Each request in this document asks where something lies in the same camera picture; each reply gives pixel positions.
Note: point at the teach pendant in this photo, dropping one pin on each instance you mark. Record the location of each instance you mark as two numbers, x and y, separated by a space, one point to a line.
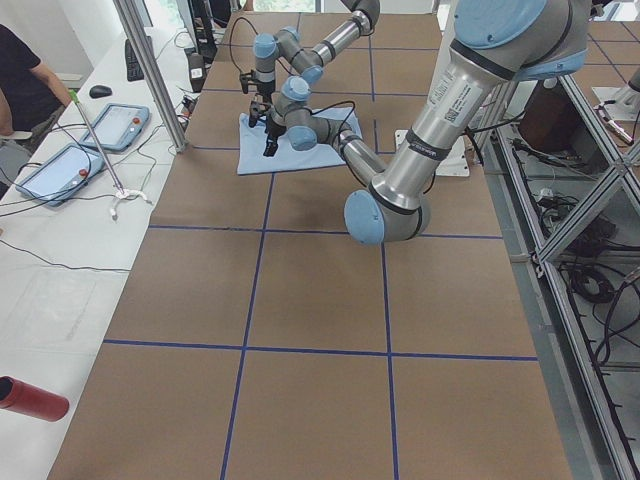
118 125
60 177

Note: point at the light blue t-shirt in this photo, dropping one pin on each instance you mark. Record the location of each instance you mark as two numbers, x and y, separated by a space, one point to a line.
253 144

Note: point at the white pedestal column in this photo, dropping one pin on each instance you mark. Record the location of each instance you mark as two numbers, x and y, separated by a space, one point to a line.
450 155

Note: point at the far teach pendant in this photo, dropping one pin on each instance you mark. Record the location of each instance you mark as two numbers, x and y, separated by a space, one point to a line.
118 125

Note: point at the near teach pendant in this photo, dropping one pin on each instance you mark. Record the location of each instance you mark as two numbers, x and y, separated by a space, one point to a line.
60 177

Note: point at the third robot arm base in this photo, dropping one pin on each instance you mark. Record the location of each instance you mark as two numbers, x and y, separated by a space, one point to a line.
620 103

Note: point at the black computer mouse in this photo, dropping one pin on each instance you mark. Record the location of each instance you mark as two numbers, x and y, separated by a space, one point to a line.
100 91

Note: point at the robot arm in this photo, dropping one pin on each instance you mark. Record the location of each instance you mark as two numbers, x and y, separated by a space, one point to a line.
494 42
307 63

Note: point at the red cylinder bottle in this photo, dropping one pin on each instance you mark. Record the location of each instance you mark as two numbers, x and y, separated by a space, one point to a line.
26 399

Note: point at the metal grabber stick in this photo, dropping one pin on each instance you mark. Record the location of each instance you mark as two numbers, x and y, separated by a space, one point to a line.
91 140

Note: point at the person in black shirt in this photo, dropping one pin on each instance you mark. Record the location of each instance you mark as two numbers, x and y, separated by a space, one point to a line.
32 96

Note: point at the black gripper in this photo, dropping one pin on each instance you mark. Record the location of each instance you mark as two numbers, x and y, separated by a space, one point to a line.
274 128
263 91

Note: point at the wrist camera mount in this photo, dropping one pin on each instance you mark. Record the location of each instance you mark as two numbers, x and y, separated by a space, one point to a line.
258 112
246 81

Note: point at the aluminium frame post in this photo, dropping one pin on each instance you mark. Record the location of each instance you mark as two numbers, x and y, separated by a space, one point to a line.
135 32

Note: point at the aluminium frame cabinet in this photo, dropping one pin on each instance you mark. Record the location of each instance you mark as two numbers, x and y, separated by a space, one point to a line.
567 188

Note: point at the black keyboard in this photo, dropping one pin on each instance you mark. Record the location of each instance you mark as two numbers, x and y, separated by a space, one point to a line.
133 67

